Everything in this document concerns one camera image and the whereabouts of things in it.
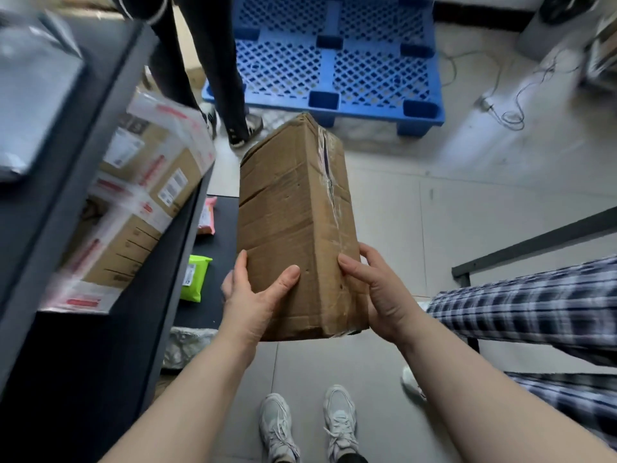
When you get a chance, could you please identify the person's left hand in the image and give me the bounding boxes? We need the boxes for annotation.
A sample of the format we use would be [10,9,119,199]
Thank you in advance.
[219,250,301,353]

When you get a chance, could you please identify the person's right hand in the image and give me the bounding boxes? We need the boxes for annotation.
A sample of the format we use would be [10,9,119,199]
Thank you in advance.
[337,242,426,348]

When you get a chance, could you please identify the brown taped cardboard box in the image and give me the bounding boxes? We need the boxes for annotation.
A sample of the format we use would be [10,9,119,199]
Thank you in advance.
[237,112,371,342]

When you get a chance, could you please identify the person's right forearm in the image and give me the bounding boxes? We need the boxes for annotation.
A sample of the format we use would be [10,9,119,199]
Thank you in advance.
[395,311,617,463]

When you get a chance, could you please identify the person's left forearm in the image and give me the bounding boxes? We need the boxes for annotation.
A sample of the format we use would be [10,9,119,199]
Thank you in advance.
[98,332,262,463]

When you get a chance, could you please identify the black low platform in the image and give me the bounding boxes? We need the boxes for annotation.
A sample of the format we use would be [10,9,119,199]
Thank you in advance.
[174,195,241,331]

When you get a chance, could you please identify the green packet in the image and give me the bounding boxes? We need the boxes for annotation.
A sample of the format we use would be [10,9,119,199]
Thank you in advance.
[179,255,213,303]

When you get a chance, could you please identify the pink packet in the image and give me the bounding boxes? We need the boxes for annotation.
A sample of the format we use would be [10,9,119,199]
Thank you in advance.
[196,196,218,236]

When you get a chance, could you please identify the person's left white sneaker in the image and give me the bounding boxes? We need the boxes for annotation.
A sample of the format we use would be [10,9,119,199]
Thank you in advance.
[259,393,301,463]

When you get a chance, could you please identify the person's white sneaker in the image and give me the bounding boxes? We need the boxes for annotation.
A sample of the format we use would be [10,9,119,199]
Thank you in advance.
[322,384,360,462]
[259,393,301,463]

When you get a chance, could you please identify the person's right white sneaker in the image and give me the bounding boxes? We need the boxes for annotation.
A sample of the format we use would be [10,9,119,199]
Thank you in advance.
[322,384,360,462]

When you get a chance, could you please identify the cardboard box with red-white tape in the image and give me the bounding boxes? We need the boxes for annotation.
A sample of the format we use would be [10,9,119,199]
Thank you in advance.
[38,172,173,315]
[98,89,217,218]

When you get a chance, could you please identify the blue plastic pallet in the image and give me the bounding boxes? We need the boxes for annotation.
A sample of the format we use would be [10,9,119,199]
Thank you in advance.
[201,0,445,138]

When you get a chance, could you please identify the dark grey metal shelf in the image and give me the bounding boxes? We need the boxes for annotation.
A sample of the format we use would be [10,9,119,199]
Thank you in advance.
[0,13,216,463]

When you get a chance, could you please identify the grey plastic parcel bag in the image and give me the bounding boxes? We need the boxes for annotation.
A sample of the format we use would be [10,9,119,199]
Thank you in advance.
[0,9,86,183]

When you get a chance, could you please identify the grey bin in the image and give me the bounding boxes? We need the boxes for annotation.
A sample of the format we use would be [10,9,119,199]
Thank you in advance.
[518,0,605,64]

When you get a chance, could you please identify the grey metal frame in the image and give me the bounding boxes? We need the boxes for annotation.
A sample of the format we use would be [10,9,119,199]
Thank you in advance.
[451,206,617,353]

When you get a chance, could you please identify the white floor cable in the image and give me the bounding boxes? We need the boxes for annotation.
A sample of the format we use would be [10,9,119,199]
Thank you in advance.
[438,47,581,132]

